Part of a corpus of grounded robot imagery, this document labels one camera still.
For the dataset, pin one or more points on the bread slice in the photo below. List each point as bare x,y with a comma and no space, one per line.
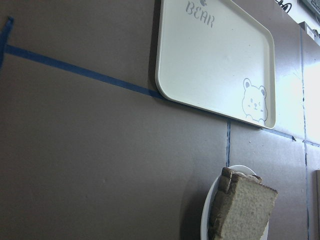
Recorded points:
245,212
238,188

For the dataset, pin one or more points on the white round plate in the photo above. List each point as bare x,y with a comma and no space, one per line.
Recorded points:
206,212

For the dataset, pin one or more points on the cream bear tray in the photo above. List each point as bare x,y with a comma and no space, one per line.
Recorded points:
214,56

